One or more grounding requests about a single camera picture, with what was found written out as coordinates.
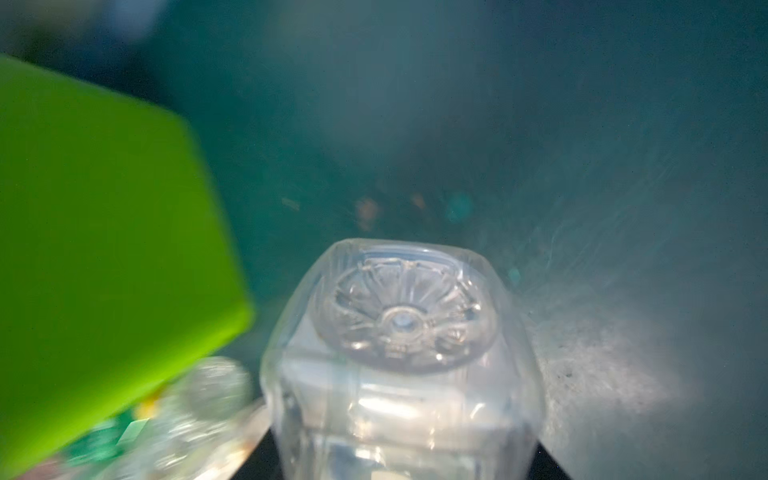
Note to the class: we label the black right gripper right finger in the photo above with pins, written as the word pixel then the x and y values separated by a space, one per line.
pixel 544 467

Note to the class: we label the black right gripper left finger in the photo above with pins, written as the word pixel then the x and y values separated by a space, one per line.
pixel 263 463

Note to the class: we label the clear square plastic bottle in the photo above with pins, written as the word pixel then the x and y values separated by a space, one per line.
pixel 400 360

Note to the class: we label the green plastic bin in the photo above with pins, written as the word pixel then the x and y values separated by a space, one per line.
pixel 118 271

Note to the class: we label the clear bottle red cola label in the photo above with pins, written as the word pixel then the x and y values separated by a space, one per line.
pixel 203 425

